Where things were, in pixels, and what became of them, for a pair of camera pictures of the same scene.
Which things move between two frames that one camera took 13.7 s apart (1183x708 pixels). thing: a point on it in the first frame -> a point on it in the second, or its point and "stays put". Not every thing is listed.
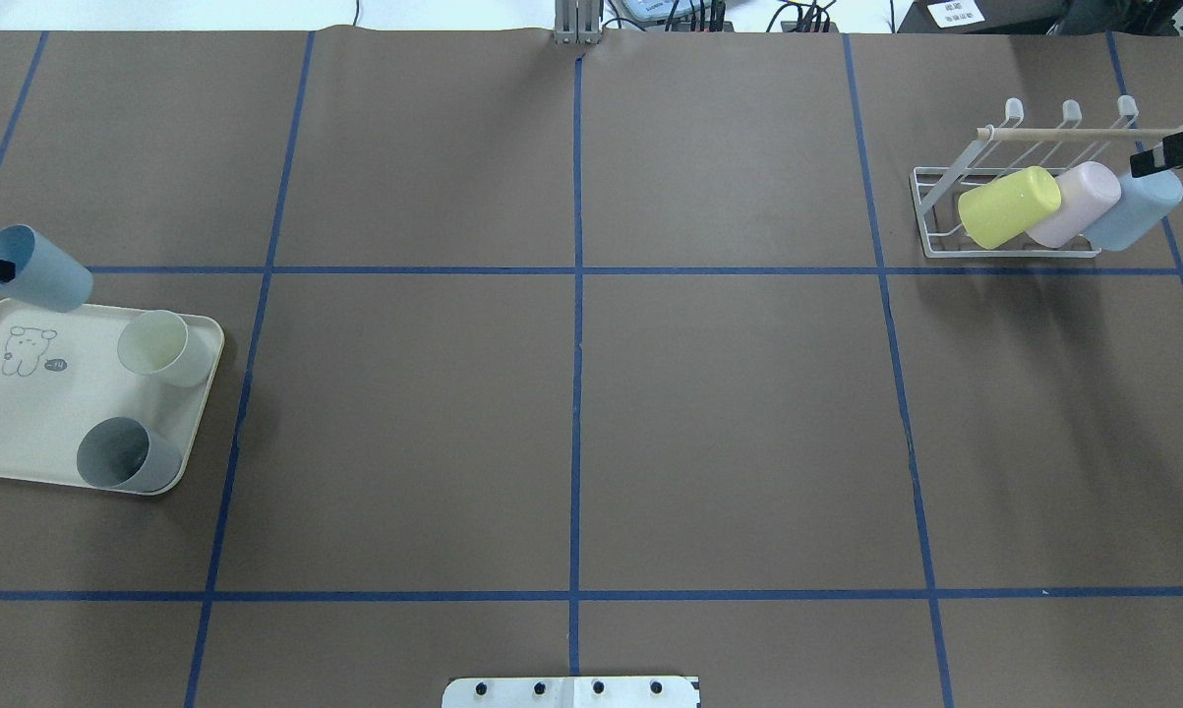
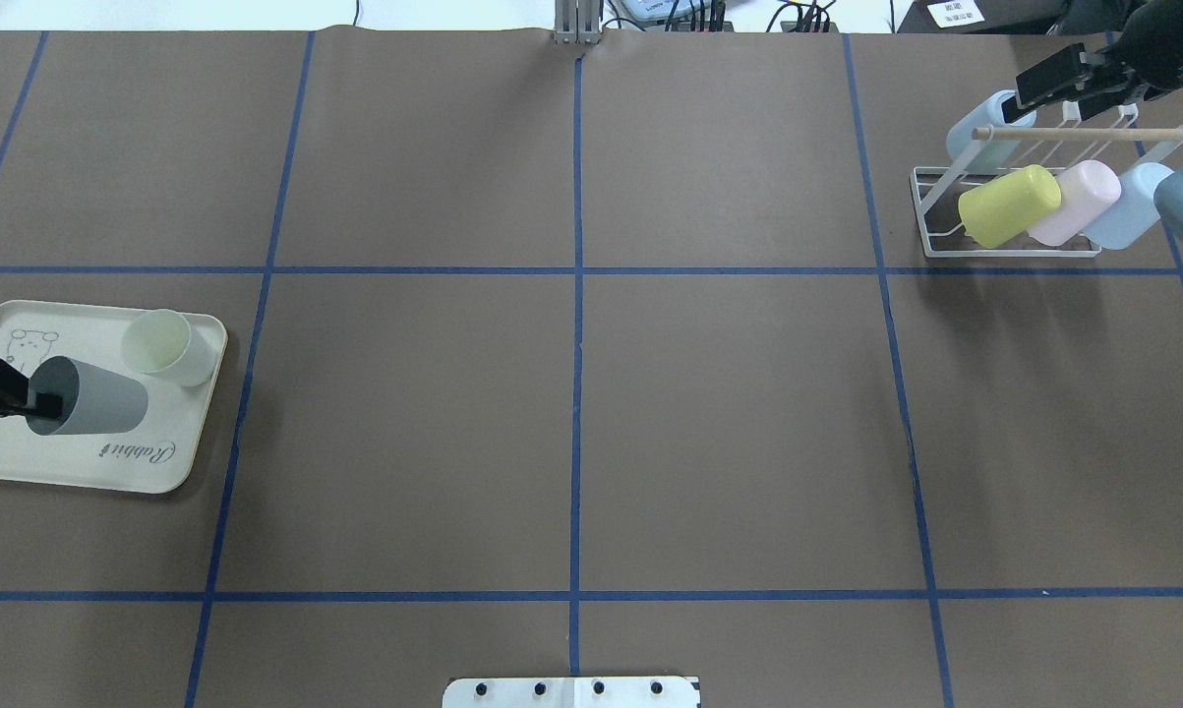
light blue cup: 44,273 -> 981,154
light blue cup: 1144,201 stays put
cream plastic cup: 162,343 stays put
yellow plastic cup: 994,213 stays put
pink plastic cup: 1088,193 stays put
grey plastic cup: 121,453 -> 93,399
